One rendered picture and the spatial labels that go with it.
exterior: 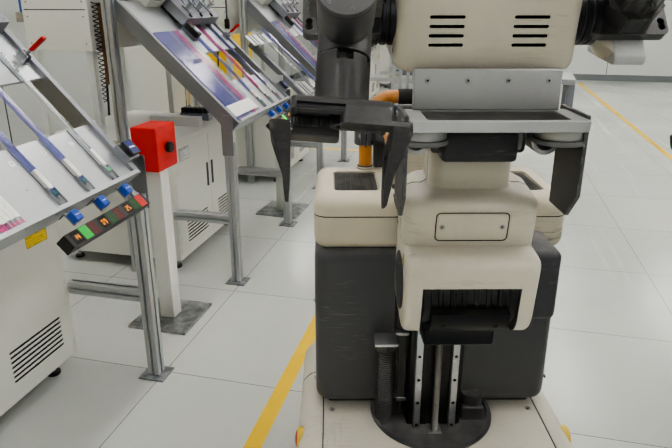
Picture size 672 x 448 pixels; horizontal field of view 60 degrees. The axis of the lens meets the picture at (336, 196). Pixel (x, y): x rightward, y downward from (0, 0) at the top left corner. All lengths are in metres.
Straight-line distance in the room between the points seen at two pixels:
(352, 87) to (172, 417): 1.51
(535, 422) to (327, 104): 1.08
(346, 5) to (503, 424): 1.13
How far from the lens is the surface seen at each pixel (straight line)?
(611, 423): 2.04
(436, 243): 0.99
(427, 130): 0.81
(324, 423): 1.43
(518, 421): 1.50
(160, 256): 2.34
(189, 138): 2.78
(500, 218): 0.99
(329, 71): 0.60
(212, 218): 2.61
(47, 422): 2.06
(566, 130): 0.86
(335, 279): 1.29
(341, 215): 1.23
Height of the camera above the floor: 1.19
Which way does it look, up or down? 18 degrees down
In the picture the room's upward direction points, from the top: straight up
